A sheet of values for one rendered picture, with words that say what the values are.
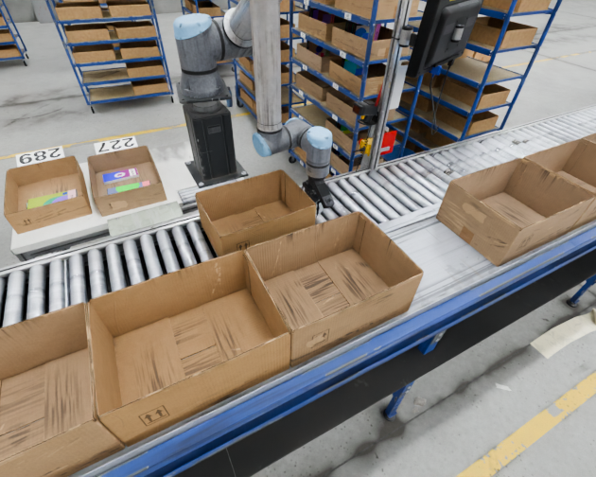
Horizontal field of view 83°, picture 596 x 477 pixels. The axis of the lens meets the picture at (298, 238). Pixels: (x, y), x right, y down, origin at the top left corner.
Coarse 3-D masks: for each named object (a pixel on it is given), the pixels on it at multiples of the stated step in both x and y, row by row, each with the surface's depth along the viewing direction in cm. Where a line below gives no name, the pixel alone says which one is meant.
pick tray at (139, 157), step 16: (96, 160) 167; (112, 160) 171; (128, 160) 174; (144, 160) 178; (96, 176) 168; (144, 176) 169; (96, 192) 154; (128, 192) 145; (144, 192) 149; (160, 192) 153; (112, 208) 147; (128, 208) 150
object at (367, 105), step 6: (360, 102) 160; (366, 102) 160; (372, 102) 162; (354, 108) 161; (360, 108) 157; (366, 108) 158; (372, 108) 160; (360, 114) 159; (366, 114) 161; (372, 114) 162; (366, 120) 165
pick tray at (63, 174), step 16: (64, 160) 164; (16, 176) 158; (32, 176) 161; (48, 176) 165; (64, 176) 167; (80, 176) 156; (16, 192) 155; (32, 192) 157; (48, 192) 157; (80, 192) 158; (16, 208) 147; (32, 208) 134; (48, 208) 137; (64, 208) 141; (80, 208) 144; (16, 224) 135; (32, 224) 138; (48, 224) 141
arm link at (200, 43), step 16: (192, 16) 132; (208, 16) 131; (176, 32) 129; (192, 32) 127; (208, 32) 131; (192, 48) 131; (208, 48) 133; (224, 48) 137; (192, 64) 135; (208, 64) 137
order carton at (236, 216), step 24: (216, 192) 137; (240, 192) 144; (264, 192) 150; (288, 192) 149; (216, 216) 145; (240, 216) 149; (264, 216) 148; (288, 216) 125; (312, 216) 132; (216, 240) 123; (240, 240) 120; (264, 240) 127
